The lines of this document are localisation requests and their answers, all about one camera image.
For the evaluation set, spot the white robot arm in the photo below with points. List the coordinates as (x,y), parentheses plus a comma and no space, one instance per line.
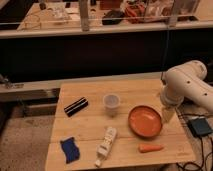
(185,81)

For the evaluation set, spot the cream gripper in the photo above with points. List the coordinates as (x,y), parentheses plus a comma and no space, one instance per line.
(167,114)

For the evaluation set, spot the black power adapter box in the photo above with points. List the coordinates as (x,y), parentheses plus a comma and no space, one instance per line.
(199,127)

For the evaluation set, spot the orange carrot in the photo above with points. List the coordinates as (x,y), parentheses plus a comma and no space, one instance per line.
(145,148)

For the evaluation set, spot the blue cloth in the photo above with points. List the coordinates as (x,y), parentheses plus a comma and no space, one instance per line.
(70,149)

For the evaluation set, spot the white tube bottle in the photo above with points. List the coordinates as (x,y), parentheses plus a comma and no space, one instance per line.
(104,148)

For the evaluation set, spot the grey metal post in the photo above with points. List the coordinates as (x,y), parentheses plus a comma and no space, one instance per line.
(83,9)

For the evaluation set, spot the black rectangular box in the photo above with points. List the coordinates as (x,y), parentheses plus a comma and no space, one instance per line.
(76,106)

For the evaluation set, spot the red object on bench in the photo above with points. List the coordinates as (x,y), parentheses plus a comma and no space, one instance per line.
(135,13)

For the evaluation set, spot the orange plate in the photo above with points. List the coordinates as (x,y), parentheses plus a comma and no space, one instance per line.
(145,121)

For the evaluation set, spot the black bag on bench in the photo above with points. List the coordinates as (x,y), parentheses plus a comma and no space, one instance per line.
(112,17)

